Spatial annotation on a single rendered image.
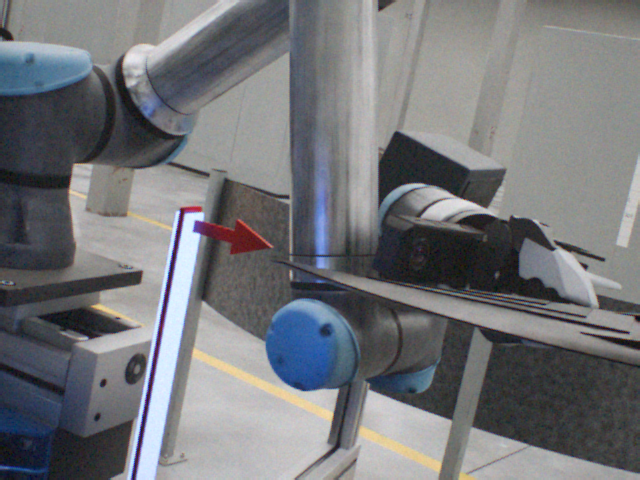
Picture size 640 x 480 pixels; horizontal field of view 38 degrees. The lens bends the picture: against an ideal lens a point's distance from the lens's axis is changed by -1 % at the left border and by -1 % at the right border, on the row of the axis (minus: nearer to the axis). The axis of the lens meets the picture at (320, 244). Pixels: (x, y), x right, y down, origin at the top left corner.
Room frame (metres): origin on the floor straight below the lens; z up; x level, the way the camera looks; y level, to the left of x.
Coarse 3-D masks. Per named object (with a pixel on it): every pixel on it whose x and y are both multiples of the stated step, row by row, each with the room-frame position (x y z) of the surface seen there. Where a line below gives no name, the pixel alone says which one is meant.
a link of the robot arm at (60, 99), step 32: (0, 64) 0.96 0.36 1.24; (32, 64) 0.96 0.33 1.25; (64, 64) 0.97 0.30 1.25; (0, 96) 0.95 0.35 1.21; (32, 96) 0.96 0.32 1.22; (64, 96) 0.98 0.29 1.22; (96, 96) 1.02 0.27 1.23; (0, 128) 0.95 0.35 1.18; (32, 128) 0.96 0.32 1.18; (64, 128) 0.98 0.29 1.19; (96, 128) 1.02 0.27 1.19; (0, 160) 0.95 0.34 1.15; (32, 160) 0.96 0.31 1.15; (64, 160) 0.99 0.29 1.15
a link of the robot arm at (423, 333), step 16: (448, 288) 0.86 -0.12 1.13; (400, 320) 0.81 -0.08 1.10; (416, 320) 0.83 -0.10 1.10; (432, 320) 0.85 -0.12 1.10; (416, 336) 0.82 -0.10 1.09; (432, 336) 0.85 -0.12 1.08; (416, 352) 0.83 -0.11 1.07; (432, 352) 0.86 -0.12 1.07; (400, 368) 0.83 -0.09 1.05; (416, 368) 0.85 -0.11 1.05; (432, 368) 0.86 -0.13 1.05; (384, 384) 0.85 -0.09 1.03; (400, 384) 0.85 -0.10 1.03; (416, 384) 0.85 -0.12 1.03
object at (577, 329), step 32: (352, 288) 0.48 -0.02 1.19; (384, 288) 0.51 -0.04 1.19; (416, 288) 0.54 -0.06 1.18; (480, 320) 0.48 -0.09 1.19; (512, 320) 0.49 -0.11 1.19; (544, 320) 0.51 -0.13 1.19; (576, 320) 0.51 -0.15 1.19; (608, 320) 0.53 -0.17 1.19; (576, 352) 0.47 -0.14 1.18; (608, 352) 0.47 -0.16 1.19
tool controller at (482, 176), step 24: (408, 144) 1.16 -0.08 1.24; (432, 144) 1.19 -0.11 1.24; (456, 144) 1.34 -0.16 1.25; (384, 168) 1.17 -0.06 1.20; (408, 168) 1.16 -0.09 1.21; (432, 168) 1.15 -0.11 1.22; (456, 168) 1.14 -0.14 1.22; (480, 168) 1.20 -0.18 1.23; (504, 168) 1.36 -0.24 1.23; (384, 192) 1.17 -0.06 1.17; (456, 192) 1.14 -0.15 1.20; (480, 192) 1.25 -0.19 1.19
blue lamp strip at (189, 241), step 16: (192, 224) 0.61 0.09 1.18; (192, 240) 0.61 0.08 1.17; (192, 256) 0.62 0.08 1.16; (176, 272) 0.60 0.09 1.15; (192, 272) 0.62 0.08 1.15; (176, 288) 0.61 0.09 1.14; (176, 304) 0.61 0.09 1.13; (176, 320) 0.61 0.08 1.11; (176, 336) 0.62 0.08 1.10; (160, 352) 0.60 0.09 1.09; (176, 352) 0.62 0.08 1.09; (160, 368) 0.60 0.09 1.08; (160, 384) 0.61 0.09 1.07; (160, 400) 0.61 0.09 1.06; (160, 416) 0.62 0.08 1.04; (160, 432) 0.62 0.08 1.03; (144, 448) 0.60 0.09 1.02; (144, 464) 0.61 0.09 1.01
